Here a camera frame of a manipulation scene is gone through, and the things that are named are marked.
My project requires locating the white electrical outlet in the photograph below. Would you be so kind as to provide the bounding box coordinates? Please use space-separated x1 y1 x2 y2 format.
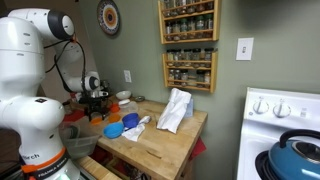
124 70 132 83

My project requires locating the orange plastic lid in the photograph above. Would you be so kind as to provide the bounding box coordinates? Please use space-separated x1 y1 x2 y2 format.
108 114 121 123

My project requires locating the orange plastic container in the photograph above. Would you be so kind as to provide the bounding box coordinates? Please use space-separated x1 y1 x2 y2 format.
90 116 102 125

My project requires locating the wooden spice rack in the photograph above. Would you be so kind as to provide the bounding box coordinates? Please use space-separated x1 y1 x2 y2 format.
162 49 218 93
158 0 221 44

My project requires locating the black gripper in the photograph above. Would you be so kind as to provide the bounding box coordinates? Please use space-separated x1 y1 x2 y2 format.
79 90 109 120

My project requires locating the clear plastic container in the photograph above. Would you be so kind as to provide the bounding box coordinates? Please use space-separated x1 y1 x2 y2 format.
118 99 138 113

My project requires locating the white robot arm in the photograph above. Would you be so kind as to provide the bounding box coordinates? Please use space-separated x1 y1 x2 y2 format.
0 8 100 180

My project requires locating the dark blue plastic cup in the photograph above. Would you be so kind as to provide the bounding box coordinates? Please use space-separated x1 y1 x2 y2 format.
122 113 139 128

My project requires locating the lower wooden spice rack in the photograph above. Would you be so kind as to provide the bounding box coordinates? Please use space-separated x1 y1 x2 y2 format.
162 49 218 93

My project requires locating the small grey dish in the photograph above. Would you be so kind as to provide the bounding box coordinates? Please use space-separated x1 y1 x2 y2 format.
135 96 145 102

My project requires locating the white stove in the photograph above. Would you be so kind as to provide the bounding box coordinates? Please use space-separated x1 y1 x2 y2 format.
236 87 320 180

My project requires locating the decorative wall plate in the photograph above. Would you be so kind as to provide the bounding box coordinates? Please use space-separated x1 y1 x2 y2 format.
97 0 120 36

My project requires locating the upper wooden spice rack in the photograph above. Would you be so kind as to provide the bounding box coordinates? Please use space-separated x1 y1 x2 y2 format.
158 0 221 44

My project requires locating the red cloth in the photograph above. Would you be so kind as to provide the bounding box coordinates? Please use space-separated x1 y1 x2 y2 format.
189 138 206 160

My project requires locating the grey plastic bin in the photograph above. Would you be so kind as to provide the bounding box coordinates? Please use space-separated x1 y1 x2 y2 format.
59 122 99 159

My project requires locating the blue kettle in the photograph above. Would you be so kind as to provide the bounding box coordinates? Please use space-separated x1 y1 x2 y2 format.
255 129 320 180

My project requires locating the white ceramic bowl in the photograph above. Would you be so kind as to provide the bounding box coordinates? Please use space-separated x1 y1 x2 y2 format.
116 90 132 100

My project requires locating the white light switch plate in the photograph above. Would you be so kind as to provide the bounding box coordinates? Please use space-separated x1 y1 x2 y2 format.
236 38 254 61

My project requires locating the large white crumpled cloth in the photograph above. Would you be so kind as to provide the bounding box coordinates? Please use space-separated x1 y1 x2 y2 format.
157 88 193 133

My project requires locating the red-orange plastic cup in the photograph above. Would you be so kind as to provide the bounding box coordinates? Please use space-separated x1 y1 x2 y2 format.
110 104 120 113

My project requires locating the small white crumpled cloth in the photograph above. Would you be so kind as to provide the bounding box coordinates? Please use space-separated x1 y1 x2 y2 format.
122 116 151 142

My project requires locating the light blue plastic bowl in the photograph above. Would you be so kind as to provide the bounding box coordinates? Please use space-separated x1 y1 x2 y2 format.
103 122 124 139

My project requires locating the wooden butcher block cart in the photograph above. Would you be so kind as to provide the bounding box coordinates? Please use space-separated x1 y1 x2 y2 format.
78 100 208 180

